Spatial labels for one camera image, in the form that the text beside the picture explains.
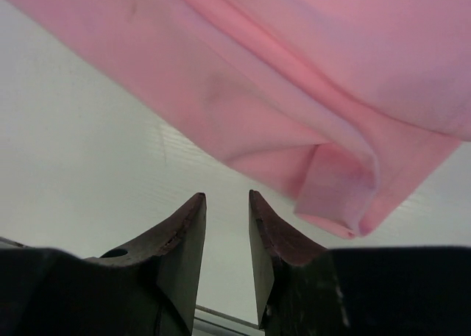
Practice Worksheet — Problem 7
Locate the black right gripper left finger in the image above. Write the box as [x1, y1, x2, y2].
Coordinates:
[1, 193, 206, 335]

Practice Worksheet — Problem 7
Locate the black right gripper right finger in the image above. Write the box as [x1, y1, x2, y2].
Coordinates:
[249, 190, 470, 335]

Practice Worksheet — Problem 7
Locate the pink t-shirt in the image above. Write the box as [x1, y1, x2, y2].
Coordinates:
[7, 0, 470, 238]

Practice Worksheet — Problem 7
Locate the aluminium mounting rail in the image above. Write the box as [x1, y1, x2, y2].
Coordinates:
[192, 305, 265, 336]

